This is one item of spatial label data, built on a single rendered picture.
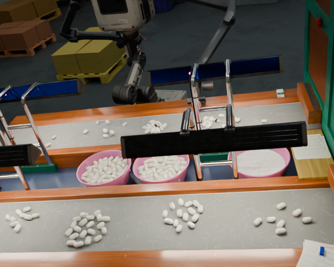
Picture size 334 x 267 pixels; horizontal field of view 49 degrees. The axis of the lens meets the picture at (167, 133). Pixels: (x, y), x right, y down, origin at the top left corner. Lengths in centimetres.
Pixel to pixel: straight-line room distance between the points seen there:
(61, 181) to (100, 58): 280
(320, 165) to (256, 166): 26
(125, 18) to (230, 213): 144
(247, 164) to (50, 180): 100
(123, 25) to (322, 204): 159
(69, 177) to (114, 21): 105
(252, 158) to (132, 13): 119
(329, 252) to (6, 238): 122
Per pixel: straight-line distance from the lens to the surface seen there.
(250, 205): 147
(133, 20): 238
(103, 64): 460
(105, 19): 248
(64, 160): 202
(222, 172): 172
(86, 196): 166
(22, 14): 840
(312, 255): 129
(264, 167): 164
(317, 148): 169
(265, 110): 203
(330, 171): 145
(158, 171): 169
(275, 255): 128
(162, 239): 140
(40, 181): 202
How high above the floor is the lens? 178
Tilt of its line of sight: 32 degrees down
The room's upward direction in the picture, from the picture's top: 12 degrees counter-clockwise
